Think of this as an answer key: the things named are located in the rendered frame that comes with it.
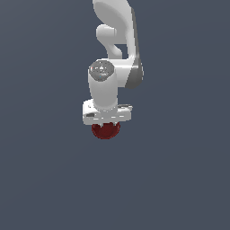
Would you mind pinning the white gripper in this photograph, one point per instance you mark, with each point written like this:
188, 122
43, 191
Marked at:
104, 116

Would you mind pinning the dark red ball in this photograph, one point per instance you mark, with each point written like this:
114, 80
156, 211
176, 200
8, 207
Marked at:
105, 131

